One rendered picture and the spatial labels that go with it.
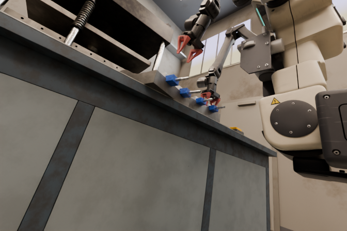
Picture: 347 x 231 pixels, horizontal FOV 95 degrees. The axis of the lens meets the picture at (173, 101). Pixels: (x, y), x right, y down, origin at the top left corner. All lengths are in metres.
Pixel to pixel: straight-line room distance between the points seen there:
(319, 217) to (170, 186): 2.63
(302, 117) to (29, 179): 0.70
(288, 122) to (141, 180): 0.50
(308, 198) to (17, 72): 3.20
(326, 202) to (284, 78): 2.67
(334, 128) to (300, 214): 2.81
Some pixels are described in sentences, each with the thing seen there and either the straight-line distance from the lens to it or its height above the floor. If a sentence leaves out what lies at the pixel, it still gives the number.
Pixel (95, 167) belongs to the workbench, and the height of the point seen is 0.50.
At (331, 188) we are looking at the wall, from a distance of 3.15.
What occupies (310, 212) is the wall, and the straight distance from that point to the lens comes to 3.17.
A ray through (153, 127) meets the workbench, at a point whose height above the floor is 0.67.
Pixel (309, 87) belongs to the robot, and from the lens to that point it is 0.56.
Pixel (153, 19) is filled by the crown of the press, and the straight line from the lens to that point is 1.93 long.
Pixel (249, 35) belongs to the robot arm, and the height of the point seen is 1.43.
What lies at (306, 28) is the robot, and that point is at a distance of 0.72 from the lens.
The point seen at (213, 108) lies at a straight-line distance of 0.91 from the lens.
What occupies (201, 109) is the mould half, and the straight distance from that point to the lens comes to 0.88.
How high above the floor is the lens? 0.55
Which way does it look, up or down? 22 degrees up
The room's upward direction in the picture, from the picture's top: 12 degrees clockwise
